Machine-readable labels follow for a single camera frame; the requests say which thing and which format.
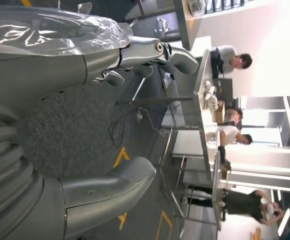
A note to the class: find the white robot hand model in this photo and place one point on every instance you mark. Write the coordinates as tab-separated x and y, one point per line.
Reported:
210	97

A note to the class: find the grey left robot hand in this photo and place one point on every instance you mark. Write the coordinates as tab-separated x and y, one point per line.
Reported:
35	66

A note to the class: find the metal framed table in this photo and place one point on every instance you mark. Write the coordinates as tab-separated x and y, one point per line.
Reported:
197	198

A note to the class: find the clear plastic container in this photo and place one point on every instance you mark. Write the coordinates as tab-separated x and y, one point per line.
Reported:
211	136

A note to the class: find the long grey desk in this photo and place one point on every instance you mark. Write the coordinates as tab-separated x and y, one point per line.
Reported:
185	112

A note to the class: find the person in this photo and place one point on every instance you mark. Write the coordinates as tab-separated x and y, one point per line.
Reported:
231	134
225	58
240	203
233	116

